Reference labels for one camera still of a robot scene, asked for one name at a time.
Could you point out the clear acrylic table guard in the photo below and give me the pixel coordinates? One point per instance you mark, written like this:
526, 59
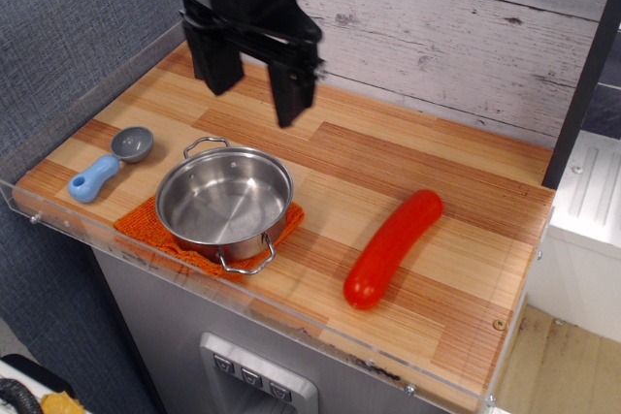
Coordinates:
442, 327

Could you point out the red toy sausage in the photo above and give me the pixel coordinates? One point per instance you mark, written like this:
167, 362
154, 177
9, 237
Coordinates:
372, 272

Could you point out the white side cabinet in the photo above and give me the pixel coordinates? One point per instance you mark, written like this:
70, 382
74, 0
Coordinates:
575, 275

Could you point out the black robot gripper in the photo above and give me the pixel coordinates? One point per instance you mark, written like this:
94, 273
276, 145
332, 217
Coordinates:
277, 32

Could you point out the silver dispenser button panel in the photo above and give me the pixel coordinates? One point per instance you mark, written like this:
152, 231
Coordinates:
243, 382

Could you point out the blue grey ice cream scoop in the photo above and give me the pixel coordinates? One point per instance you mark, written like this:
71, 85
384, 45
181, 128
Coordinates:
129, 146

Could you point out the grey toy fridge cabinet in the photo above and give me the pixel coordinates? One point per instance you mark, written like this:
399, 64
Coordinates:
166, 319

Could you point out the silver steel pot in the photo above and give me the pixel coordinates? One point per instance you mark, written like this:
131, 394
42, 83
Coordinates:
227, 203

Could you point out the dark right upright post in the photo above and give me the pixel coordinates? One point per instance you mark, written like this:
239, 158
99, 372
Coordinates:
583, 93

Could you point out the yellow tape piece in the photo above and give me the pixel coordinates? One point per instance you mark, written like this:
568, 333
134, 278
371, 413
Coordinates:
61, 403

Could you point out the orange knitted cloth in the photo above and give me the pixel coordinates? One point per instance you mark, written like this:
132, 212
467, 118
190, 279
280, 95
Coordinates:
142, 225

